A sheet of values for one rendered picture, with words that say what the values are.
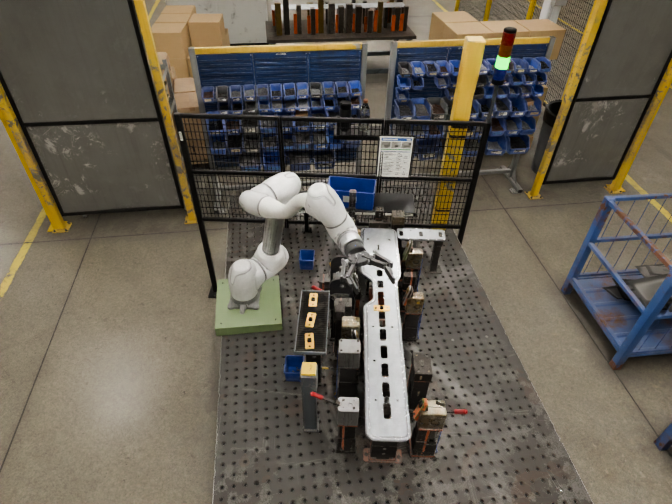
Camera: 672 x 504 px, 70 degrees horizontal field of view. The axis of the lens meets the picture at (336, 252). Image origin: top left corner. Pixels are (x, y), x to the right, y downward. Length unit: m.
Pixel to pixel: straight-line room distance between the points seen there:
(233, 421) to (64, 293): 2.37
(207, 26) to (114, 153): 2.74
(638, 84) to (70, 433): 5.30
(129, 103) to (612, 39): 4.00
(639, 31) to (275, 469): 4.37
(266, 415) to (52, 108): 3.05
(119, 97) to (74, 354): 1.99
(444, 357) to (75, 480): 2.23
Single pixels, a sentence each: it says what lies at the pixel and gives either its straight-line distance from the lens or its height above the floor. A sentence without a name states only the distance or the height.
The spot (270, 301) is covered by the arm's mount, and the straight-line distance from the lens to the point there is 2.83.
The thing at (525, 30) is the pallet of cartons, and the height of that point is 1.35.
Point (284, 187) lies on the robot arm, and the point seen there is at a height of 1.57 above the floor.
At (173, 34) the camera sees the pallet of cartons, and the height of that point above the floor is 1.03.
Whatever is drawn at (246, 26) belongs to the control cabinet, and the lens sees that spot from 8.97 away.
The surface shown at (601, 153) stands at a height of 0.46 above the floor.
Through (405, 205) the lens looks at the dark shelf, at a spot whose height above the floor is 1.03.
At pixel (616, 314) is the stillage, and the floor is 0.16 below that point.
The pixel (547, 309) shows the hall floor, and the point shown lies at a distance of 4.19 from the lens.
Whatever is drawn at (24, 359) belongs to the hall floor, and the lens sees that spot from 4.10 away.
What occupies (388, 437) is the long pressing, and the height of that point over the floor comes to 1.00.
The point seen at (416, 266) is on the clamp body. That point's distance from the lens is 2.81.
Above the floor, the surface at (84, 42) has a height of 1.67.
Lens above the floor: 2.83
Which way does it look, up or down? 41 degrees down
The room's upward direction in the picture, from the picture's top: 1 degrees clockwise
